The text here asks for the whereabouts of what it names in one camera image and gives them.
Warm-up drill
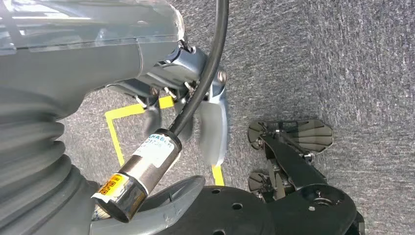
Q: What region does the yellow floor tape square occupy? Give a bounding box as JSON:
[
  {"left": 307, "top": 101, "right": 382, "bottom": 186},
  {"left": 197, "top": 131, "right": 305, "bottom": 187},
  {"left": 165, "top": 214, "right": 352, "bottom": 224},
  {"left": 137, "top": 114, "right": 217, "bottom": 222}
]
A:
[{"left": 104, "top": 95, "right": 225, "bottom": 187}]

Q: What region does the metal cylinder with labels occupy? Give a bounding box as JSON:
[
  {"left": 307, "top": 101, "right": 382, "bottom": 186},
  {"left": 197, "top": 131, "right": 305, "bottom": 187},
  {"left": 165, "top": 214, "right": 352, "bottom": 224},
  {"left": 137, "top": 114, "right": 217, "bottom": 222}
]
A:
[{"left": 91, "top": 128, "right": 183, "bottom": 224}]

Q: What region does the thick black cable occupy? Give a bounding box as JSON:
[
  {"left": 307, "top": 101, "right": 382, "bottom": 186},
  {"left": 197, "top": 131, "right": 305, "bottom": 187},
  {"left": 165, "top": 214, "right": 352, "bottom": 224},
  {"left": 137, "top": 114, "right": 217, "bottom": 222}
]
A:
[{"left": 168, "top": 0, "right": 230, "bottom": 137}]

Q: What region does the metal roller wheel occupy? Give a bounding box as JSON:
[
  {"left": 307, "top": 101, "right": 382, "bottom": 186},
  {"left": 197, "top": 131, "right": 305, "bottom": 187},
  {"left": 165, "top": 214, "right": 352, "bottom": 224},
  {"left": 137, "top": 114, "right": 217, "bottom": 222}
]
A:
[
  {"left": 247, "top": 119, "right": 334, "bottom": 154},
  {"left": 248, "top": 170, "right": 293, "bottom": 203}
]

